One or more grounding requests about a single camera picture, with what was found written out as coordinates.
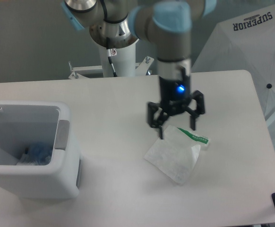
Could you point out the crushed clear plastic bottle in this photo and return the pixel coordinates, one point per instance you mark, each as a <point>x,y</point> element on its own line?
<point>38,154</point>

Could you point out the white Superior umbrella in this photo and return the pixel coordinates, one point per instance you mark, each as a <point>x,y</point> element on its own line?
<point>246,42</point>

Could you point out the white mounting bracket frame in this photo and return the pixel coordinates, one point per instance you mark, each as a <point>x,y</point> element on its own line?
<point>141,69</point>

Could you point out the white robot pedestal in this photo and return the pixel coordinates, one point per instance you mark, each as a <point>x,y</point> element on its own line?
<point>114,60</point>

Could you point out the white trash can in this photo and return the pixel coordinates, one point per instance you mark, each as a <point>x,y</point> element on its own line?
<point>23,123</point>

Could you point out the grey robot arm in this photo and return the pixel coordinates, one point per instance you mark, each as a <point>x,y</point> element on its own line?
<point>167,24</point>

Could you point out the white green plastic wrapper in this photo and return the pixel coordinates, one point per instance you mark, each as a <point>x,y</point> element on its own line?
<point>177,153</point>

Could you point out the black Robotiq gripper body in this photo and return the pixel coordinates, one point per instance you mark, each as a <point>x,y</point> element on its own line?
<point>175,94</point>

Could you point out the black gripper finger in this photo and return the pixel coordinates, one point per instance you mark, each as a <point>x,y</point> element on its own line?
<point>200,108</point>
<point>156,117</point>

